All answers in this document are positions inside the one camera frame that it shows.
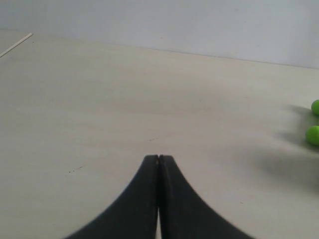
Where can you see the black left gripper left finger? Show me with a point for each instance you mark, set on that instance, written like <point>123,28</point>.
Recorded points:
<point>134,214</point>

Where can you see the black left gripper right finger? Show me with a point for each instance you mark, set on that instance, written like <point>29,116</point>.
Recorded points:
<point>182,212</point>

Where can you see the green toy bone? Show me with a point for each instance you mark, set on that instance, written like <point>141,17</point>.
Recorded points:
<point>312,133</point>

